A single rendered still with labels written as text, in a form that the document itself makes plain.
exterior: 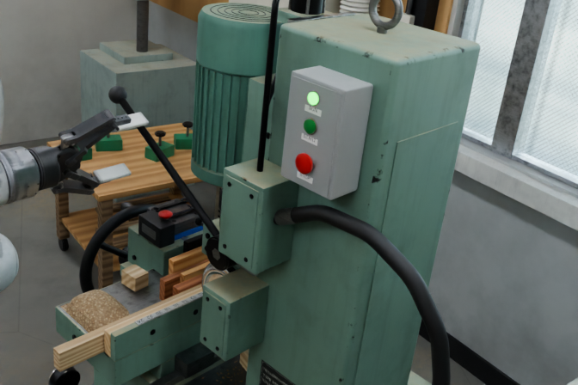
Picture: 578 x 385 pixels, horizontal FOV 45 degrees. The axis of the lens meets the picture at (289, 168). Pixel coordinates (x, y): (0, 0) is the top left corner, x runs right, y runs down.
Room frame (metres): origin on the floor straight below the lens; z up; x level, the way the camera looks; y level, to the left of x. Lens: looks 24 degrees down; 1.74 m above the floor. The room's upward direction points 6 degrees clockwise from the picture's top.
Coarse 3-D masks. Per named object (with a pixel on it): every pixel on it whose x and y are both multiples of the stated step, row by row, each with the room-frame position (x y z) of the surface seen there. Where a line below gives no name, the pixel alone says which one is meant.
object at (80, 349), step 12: (192, 288) 1.17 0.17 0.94; (168, 300) 1.12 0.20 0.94; (108, 324) 1.03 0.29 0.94; (84, 336) 0.99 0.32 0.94; (96, 336) 0.99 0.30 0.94; (60, 348) 0.95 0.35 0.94; (72, 348) 0.96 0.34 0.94; (84, 348) 0.97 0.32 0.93; (96, 348) 0.99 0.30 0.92; (60, 360) 0.94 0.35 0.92; (72, 360) 0.96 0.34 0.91; (84, 360) 0.97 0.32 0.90
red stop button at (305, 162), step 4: (300, 156) 0.89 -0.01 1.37; (304, 156) 0.88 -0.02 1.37; (308, 156) 0.88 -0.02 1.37; (296, 160) 0.89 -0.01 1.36; (300, 160) 0.89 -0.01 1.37; (304, 160) 0.88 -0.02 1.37; (308, 160) 0.88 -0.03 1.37; (296, 164) 0.89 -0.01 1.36; (300, 164) 0.89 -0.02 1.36; (304, 164) 0.88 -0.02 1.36; (308, 164) 0.88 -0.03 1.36; (312, 164) 0.88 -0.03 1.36; (300, 168) 0.89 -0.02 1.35; (304, 168) 0.88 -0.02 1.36; (308, 168) 0.88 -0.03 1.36; (300, 172) 0.89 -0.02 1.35; (304, 172) 0.88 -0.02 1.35; (308, 172) 0.88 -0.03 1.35
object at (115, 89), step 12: (108, 96) 1.25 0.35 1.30; (120, 96) 1.24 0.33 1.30; (144, 132) 1.19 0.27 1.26; (156, 144) 1.18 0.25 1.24; (168, 168) 1.14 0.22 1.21; (180, 180) 1.12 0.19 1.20; (192, 204) 1.09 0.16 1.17; (204, 216) 1.07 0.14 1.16; (216, 228) 1.06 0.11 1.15; (216, 240) 1.02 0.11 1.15; (216, 252) 1.02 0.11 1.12; (216, 264) 1.02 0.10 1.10; (228, 264) 1.00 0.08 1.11
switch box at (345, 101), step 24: (312, 72) 0.93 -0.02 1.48; (336, 72) 0.94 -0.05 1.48; (336, 96) 0.87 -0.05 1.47; (360, 96) 0.88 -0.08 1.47; (288, 120) 0.92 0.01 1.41; (336, 120) 0.86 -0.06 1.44; (360, 120) 0.89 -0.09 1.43; (288, 144) 0.92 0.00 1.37; (312, 144) 0.89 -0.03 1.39; (336, 144) 0.86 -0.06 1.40; (360, 144) 0.90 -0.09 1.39; (288, 168) 0.91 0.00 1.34; (312, 168) 0.88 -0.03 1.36; (336, 168) 0.86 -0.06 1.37; (336, 192) 0.87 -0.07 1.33
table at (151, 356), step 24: (120, 264) 1.34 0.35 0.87; (120, 288) 1.20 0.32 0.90; (144, 288) 1.21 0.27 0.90; (72, 336) 1.07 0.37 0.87; (168, 336) 1.07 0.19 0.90; (192, 336) 1.11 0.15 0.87; (96, 360) 1.02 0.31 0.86; (120, 360) 0.99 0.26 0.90; (144, 360) 1.03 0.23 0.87; (168, 360) 1.07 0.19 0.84; (120, 384) 0.99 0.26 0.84
